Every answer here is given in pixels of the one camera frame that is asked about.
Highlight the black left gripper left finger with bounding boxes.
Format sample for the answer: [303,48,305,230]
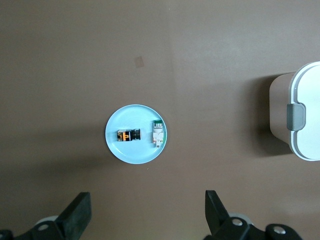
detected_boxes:
[0,191,92,240]

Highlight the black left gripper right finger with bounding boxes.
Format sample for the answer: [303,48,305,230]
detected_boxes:
[203,189,301,240]

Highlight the orange and black push-button switch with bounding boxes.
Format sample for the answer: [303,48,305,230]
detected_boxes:
[116,128,142,143]

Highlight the white box with grey latches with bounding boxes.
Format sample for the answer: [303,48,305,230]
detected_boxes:
[269,61,320,162]

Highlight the light blue round plate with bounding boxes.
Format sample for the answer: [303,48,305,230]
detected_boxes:
[104,104,168,165]

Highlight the green and white push-button switch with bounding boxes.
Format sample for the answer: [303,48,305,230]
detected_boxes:
[151,119,165,149]

